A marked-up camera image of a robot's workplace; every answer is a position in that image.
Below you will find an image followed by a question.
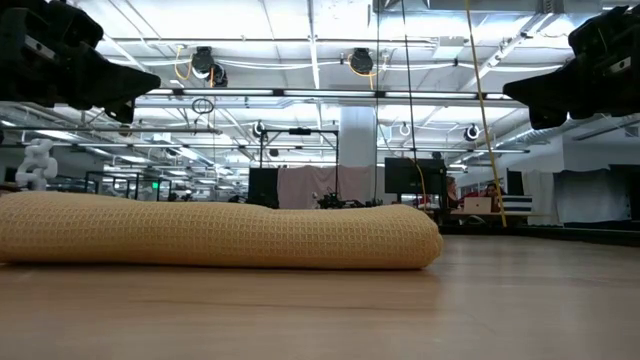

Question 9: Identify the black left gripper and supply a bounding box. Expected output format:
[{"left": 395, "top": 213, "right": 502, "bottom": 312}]
[{"left": 0, "top": 2, "right": 162, "bottom": 125}]

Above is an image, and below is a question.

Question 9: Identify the black white striped box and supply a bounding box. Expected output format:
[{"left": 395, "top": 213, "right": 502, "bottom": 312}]
[{"left": 499, "top": 194, "right": 534, "bottom": 216}]

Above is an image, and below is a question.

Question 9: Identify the thin yellow cable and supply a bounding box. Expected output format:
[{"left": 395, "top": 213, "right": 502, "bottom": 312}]
[{"left": 412, "top": 158, "right": 430, "bottom": 210}]

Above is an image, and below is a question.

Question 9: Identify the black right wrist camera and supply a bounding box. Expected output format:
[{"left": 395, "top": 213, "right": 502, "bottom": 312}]
[{"left": 568, "top": 4, "right": 640, "bottom": 56}]

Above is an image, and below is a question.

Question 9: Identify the white cloth cover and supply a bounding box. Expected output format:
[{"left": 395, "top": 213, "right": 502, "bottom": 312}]
[{"left": 549, "top": 168, "right": 632, "bottom": 225}]

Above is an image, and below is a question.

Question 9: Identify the black cable loop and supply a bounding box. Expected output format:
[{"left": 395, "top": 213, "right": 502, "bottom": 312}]
[{"left": 190, "top": 96, "right": 216, "bottom": 116}]

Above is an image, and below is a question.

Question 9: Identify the person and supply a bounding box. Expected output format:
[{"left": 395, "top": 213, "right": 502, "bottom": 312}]
[
  {"left": 445, "top": 175, "right": 462, "bottom": 211},
  {"left": 482, "top": 182, "right": 508, "bottom": 214}
]

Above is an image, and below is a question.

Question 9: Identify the yellow hanging cable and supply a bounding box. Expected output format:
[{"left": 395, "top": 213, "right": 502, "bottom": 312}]
[{"left": 464, "top": 0, "right": 509, "bottom": 229}]

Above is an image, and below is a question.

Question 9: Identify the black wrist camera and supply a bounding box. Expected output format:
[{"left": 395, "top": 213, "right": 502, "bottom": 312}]
[
  {"left": 568, "top": 4, "right": 640, "bottom": 56},
  {"left": 47, "top": 0, "right": 105, "bottom": 49}
]

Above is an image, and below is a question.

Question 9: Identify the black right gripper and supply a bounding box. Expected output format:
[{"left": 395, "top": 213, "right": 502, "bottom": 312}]
[{"left": 502, "top": 47, "right": 640, "bottom": 131}]

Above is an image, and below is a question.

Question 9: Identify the black hanging cable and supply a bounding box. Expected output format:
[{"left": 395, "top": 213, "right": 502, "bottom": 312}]
[{"left": 401, "top": 0, "right": 420, "bottom": 166}]

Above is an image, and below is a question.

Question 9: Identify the white building column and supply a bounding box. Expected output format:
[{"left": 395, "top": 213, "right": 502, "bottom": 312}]
[{"left": 338, "top": 105, "right": 379, "bottom": 206}]

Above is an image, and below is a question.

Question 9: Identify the black monitor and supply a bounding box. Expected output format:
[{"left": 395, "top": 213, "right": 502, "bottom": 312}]
[
  {"left": 505, "top": 169, "right": 526, "bottom": 197},
  {"left": 383, "top": 156, "right": 448, "bottom": 197},
  {"left": 247, "top": 167, "right": 280, "bottom": 209}
]

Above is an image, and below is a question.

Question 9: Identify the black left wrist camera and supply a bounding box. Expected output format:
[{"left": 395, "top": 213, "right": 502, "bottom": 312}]
[{"left": 47, "top": 0, "right": 105, "bottom": 49}]

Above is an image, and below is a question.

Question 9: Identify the black ceiling cable reel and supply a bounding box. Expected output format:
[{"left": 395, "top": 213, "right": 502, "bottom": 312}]
[
  {"left": 191, "top": 45, "right": 229, "bottom": 89},
  {"left": 348, "top": 46, "right": 376, "bottom": 77}
]

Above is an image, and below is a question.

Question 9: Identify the pink curtain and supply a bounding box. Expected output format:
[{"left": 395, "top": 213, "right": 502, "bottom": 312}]
[{"left": 277, "top": 164, "right": 375, "bottom": 210}]

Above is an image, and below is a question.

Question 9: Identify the black frame workcell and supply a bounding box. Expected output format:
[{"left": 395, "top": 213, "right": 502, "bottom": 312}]
[{"left": 83, "top": 170, "right": 174, "bottom": 202}]

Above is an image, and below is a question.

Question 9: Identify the long ceiling light strip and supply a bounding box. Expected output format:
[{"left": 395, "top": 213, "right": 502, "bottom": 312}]
[{"left": 133, "top": 86, "right": 527, "bottom": 103}]

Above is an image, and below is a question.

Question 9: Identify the yellow towel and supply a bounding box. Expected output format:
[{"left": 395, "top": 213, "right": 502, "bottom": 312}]
[{"left": 0, "top": 191, "right": 445, "bottom": 271}]

